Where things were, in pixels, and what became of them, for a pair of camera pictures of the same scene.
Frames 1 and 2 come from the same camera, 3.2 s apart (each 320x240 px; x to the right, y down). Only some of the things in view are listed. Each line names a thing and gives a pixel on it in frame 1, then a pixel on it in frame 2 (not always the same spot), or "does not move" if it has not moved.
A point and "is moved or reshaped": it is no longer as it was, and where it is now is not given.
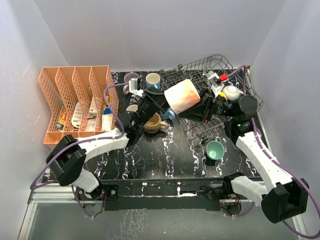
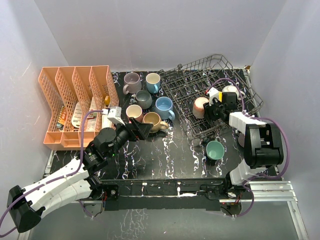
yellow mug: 222,94 does not move
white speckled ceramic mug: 232,92 does not move
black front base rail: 163,195 does not move
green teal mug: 215,150 does not move
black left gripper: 156,99 -> 141,129
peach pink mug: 182,96 is moved or reshaped
